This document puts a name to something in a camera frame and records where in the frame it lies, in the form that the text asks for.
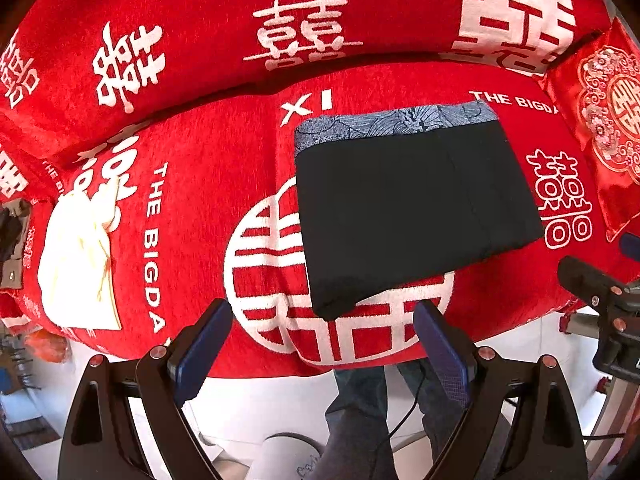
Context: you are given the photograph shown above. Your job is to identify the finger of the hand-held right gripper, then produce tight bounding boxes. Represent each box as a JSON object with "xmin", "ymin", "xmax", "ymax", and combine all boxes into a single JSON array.
[
  {"xmin": 619, "ymin": 232, "xmax": 640, "ymax": 263},
  {"xmin": 557, "ymin": 256, "xmax": 632, "ymax": 311}
]

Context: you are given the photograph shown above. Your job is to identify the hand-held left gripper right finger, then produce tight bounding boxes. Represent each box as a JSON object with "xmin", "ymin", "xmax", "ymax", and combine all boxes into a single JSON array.
[{"xmin": 412, "ymin": 300, "xmax": 588, "ymax": 480}]

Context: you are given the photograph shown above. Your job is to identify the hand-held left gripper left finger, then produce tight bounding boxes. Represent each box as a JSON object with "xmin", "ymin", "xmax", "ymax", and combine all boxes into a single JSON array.
[{"xmin": 57, "ymin": 297, "xmax": 236, "ymax": 480}]

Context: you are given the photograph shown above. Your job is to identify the dark pants with patterned waistband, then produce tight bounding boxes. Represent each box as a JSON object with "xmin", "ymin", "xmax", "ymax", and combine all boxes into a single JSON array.
[{"xmin": 294, "ymin": 100, "xmax": 546, "ymax": 322}]

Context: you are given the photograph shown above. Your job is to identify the person's right leg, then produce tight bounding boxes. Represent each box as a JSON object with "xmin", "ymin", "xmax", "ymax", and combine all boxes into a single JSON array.
[{"xmin": 397, "ymin": 357, "xmax": 468, "ymax": 461}]

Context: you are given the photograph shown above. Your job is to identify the person's leg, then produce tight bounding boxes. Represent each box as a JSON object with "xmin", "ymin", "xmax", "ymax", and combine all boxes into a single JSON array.
[
  {"xmin": 397, "ymin": 357, "xmax": 468, "ymax": 461},
  {"xmin": 324, "ymin": 362, "xmax": 392, "ymax": 480}
]

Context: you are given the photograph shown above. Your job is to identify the person's left leg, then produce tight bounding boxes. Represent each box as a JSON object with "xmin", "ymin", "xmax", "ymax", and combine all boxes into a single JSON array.
[{"xmin": 324, "ymin": 362, "xmax": 392, "ymax": 480}]

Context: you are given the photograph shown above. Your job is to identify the white round container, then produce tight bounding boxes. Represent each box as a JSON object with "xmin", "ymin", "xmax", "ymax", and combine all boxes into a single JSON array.
[{"xmin": 250, "ymin": 432, "xmax": 326, "ymax": 480}]

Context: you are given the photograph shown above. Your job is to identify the red embroidered cushion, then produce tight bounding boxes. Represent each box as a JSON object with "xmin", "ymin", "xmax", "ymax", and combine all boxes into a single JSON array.
[{"xmin": 542, "ymin": 17, "xmax": 640, "ymax": 243}]

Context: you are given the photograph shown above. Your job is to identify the cream cloth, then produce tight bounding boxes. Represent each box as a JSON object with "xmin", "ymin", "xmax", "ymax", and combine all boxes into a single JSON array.
[{"xmin": 37, "ymin": 180, "xmax": 123, "ymax": 332}]

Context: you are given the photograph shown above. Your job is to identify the orange bag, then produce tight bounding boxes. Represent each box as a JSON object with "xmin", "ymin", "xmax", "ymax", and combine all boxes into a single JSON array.
[{"xmin": 25, "ymin": 330, "xmax": 69, "ymax": 364}]

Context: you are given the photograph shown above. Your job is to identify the brown box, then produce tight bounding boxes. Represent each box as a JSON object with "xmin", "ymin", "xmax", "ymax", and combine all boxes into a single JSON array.
[{"xmin": 0, "ymin": 199, "xmax": 32, "ymax": 292}]

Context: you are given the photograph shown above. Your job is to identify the red printed blanket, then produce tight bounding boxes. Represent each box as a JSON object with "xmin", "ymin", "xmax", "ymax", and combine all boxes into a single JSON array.
[{"xmin": 0, "ymin": 0, "xmax": 640, "ymax": 378}]

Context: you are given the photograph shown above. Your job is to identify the black cable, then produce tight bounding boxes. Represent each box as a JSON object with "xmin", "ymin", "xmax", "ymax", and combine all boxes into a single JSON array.
[{"xmin": 367, "ymin": 367, "xmax": 432, "ymax": 466}]

